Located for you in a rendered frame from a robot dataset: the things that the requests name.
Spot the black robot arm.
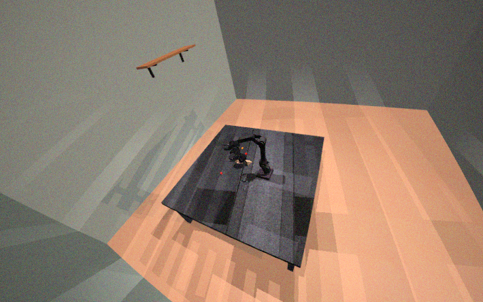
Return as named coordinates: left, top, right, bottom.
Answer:
left=224, top=133, right=271, bottom=175

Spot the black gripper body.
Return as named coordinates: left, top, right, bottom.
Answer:
left=230, top=149, right=246, bottom=163

